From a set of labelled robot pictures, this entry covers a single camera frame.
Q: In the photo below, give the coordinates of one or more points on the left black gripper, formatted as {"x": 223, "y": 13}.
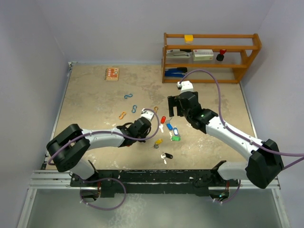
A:
{"x": 145, "y": 134}

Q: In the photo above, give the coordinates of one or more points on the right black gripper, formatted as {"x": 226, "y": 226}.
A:
{"x": 172, "y": 101}

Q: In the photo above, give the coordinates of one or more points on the red tag key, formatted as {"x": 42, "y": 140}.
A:
{"x": 162, "y": 121}

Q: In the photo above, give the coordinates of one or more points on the yellow tag key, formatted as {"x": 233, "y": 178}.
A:
{"x": 156, "y": 144}

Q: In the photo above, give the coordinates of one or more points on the blue white tag key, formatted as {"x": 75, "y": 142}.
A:
{"x": 174, "y": 132}

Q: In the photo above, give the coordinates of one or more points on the green tag key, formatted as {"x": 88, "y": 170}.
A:
{"x": 175, "y": 138}

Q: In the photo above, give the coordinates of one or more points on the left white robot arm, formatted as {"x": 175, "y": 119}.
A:
{"x": 68, "y": 147}

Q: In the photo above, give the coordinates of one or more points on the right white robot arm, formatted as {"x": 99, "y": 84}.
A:
{"x": 263, "y": 161}

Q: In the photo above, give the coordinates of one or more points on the blue S carabiner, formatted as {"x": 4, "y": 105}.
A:
{"x": 134, "y": 108}

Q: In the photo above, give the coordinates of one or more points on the blue stapler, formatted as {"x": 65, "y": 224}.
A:
{"x": 179, "y": 72}

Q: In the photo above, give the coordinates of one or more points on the black tag key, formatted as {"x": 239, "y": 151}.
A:
{"x": 165, "y": 156}

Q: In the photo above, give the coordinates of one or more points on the white stapler on shelf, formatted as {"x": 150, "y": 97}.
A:
{"x": 179, "y": 53}

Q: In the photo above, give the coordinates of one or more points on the wooden shelf rack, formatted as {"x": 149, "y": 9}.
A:
{"x": 235, "y": 52}

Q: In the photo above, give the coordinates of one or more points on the white cardboard box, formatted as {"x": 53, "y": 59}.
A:
{"x": 202, "y": 54}

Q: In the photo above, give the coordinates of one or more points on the small spiral notebook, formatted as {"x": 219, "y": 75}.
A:
{"x": 111, "y": 74}

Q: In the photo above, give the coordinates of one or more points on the red black stamp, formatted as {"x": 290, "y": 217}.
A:
{"x": 220, "y": 56}

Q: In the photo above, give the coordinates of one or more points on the yellow block on shelf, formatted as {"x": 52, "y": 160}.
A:
{"x": 188, "y": 39}

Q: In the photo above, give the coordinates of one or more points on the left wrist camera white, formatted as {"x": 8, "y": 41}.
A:
{"x": 147, "y": 114}

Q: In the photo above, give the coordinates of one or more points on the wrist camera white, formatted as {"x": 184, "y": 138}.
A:
{"x": 185, "y": 86}
{"x": 147, "y": 114}

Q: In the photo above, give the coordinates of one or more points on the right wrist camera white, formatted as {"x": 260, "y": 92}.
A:
{"x": 185, "y": 86}

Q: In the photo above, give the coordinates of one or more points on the black base frame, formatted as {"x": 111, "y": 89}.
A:
{"x": 198, "y": 182}

